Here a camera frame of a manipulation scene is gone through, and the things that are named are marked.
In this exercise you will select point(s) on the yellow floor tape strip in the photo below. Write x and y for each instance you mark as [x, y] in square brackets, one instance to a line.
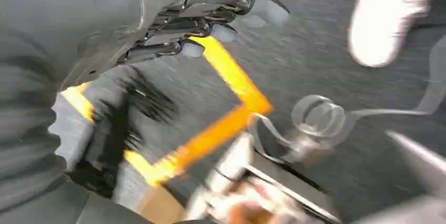
[205, 140]
[78, 102]
[233, 74]

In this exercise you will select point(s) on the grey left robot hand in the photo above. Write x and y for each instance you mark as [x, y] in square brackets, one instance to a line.
[104, 17]

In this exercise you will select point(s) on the person's white shoe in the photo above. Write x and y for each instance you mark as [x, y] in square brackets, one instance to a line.
[381, 24]

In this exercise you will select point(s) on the silver metal frame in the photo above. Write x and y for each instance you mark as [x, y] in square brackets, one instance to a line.
[233, 166]

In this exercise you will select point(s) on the ribbed grey left robot arm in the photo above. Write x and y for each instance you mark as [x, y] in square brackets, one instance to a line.
[24, 128]

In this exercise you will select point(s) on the brown cardboard piece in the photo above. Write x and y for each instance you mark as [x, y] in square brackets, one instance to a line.
[160, 206]

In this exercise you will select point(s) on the grey metal bar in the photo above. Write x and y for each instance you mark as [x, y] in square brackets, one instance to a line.
[418, 166]

